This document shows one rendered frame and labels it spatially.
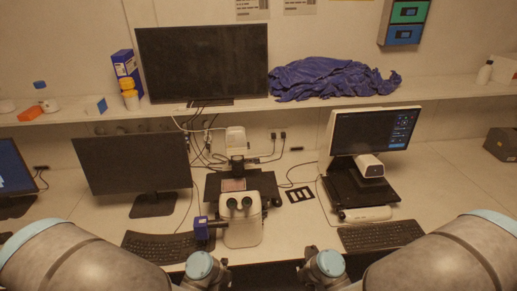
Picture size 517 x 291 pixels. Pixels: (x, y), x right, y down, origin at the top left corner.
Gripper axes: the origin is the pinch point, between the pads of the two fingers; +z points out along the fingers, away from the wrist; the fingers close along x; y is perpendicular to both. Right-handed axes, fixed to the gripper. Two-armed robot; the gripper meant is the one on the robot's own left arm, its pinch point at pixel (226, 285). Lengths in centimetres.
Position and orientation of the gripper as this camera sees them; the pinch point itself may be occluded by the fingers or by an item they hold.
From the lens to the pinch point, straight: 134.9
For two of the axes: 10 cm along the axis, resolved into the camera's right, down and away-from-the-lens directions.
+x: -9.8, 0.4, 2.1
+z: 1.9, 5.9, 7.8
